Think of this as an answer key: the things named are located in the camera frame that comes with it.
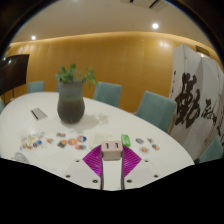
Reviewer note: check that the orange and blue round sticker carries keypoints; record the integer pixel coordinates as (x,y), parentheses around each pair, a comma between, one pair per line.
(80,147)

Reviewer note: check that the potted plant in grey vase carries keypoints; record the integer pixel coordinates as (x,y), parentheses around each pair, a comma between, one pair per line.
(70,106)

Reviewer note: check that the small pale sticker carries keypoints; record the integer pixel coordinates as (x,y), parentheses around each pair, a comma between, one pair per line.
(50,140)

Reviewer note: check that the pink round sticker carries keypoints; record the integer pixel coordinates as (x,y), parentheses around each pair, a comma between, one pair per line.
(72,142)

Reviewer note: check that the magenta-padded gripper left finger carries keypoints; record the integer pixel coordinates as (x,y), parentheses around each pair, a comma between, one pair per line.
(93,163)

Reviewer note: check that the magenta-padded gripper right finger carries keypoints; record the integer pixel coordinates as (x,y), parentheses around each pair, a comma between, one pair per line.
(130,163)

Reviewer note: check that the small round sticker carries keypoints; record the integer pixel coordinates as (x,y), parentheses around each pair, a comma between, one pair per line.
(155,147)
(139,141)
(150,140)
(144,149)

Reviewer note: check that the black television screen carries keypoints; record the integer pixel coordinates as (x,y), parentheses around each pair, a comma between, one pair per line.
(13,75)

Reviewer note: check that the dark square sunset sticker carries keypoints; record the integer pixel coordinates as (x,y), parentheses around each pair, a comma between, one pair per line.
(62,143)

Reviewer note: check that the dark blue round sticker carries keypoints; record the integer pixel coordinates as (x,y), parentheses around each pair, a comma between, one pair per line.
(81,138)

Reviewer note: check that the small white charger block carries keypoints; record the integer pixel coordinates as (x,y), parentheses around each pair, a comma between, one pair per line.
(112,150)

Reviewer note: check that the ceiling air vent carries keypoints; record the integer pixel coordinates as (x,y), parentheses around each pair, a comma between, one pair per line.
(150,4)

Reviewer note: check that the black rectangular sticker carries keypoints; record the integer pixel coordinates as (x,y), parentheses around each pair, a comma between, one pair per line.
(61,134)

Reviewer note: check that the white calligraphy folding screen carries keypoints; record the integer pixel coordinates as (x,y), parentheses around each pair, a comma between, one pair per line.
(196,106)

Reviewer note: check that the teal chairs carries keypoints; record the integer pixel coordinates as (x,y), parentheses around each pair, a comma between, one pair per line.
(156,110)

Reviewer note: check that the green small packet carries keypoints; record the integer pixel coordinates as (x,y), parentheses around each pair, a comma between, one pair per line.
(125,140)

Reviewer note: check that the recessed ceiling light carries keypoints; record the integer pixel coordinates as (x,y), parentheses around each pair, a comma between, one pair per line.
(33,37)
(155,25)

